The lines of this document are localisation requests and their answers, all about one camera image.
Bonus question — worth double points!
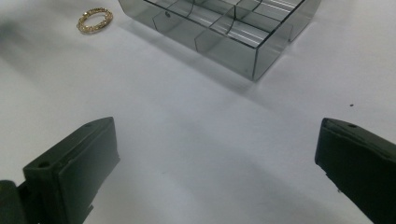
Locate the grey transparent compartment box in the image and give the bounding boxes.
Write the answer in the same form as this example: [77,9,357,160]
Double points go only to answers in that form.
[117,0,323,82]

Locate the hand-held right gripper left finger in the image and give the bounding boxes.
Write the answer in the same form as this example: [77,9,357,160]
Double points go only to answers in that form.
[22,116,120,224]

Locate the gold chain bracelet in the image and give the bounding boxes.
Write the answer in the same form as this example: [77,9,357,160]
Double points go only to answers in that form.
[76,7,114,35]

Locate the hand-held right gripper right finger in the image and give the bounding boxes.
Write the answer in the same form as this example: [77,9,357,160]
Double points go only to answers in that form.
[314,117,396,224]

